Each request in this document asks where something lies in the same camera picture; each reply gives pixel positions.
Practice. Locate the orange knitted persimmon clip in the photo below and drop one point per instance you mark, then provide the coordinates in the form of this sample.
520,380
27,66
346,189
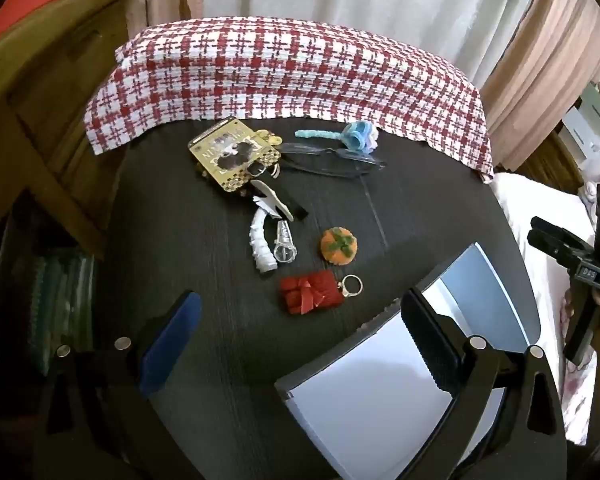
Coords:
337,245

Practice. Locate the clear plastic hair clip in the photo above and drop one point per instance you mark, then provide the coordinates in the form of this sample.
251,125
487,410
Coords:
285,247

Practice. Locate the red bow hair clip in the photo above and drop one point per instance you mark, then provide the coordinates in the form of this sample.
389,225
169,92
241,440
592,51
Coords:
310,292

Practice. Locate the white cardboard box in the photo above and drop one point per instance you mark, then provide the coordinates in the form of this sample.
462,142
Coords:
592,115

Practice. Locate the red white checked cloth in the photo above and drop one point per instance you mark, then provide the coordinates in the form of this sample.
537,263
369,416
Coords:
280,75

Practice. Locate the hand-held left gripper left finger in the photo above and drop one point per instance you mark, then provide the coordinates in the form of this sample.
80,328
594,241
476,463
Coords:
172,340

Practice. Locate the white curtain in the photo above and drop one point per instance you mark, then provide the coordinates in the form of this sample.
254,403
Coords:
355,0

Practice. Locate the white ribbed hair clip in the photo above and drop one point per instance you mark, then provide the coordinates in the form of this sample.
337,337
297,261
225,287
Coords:
260,245

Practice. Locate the row of books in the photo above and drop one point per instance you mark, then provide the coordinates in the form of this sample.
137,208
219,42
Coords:
55,300

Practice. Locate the dark eyeglasses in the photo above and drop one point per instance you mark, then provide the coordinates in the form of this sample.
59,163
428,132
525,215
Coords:
305,152

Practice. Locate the white feather hair clip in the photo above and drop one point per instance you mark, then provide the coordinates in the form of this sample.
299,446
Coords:
275,200

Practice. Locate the gold checkered tin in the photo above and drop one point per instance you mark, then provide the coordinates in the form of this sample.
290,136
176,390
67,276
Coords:
230,152

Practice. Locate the blue fuzzy hair clip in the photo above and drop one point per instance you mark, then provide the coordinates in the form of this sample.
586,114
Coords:
357,135

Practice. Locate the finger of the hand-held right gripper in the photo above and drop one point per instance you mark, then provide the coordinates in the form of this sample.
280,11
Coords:
555,227
550,247

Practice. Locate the yellow charm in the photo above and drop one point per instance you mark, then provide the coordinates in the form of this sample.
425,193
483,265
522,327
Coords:
267,136

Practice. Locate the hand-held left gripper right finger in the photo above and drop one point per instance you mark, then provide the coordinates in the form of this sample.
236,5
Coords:
422,332

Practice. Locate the white storage box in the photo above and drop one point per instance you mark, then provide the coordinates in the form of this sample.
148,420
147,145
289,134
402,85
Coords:
360,395

